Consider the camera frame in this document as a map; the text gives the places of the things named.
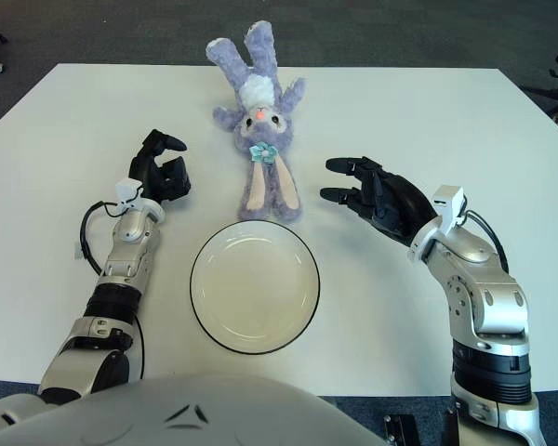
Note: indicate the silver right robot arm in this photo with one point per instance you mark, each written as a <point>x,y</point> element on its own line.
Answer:
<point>488,297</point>

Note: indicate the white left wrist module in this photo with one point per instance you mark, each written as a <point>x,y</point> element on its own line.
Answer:
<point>128,189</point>

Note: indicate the white plate black rim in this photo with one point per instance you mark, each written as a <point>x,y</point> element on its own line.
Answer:
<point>256,288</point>

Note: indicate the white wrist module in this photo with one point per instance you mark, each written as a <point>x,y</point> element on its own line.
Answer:
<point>448,204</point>
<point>128,189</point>

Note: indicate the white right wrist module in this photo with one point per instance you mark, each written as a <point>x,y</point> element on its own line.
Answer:
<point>448,204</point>

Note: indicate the grey robot torso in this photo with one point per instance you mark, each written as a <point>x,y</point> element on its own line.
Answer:
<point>190,418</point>

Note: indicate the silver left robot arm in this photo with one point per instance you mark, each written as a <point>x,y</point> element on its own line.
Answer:
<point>125,260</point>

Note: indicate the black metal bracket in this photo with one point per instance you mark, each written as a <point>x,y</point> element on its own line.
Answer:
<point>400,429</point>

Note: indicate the purple plush bunny doll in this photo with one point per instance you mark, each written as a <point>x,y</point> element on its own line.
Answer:
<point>265,139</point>

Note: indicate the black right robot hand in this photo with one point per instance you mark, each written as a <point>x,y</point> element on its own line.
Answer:
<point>400,204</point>

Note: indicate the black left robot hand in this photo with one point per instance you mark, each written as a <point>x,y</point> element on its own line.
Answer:
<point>149,176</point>

